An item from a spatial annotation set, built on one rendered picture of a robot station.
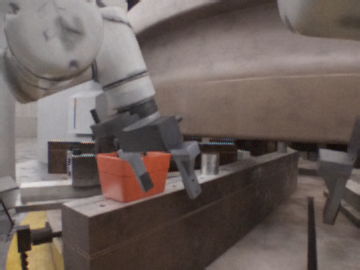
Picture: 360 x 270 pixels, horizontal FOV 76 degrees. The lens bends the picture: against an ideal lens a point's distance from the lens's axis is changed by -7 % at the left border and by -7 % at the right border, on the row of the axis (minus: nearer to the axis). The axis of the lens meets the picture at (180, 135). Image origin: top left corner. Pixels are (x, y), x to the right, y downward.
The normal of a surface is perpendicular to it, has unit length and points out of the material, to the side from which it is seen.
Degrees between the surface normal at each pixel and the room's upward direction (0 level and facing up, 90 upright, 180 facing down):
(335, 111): 90
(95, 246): 90
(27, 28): 96
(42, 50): 96
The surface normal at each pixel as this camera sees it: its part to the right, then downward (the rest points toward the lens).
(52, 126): -0.27, 0.04
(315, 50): -0.47, -0.02
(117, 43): 0.55, 0.06
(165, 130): 0.73, -0.07
